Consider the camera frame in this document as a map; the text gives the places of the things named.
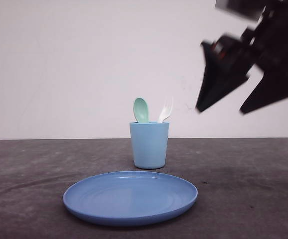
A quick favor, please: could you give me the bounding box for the white plastic fork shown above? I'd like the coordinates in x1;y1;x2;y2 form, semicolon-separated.
157;97;173;123

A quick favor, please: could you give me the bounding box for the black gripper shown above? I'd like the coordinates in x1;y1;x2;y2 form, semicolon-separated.
196;0;288;114

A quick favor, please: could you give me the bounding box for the mint green plastic spoon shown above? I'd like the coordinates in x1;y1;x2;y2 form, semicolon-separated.
133;98;149;123

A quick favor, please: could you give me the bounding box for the light blue plastic cup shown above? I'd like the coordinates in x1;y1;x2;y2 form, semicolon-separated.
130;120;170;170

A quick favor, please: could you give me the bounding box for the blue plastic plate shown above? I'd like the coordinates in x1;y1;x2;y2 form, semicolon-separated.
63;171;198;227

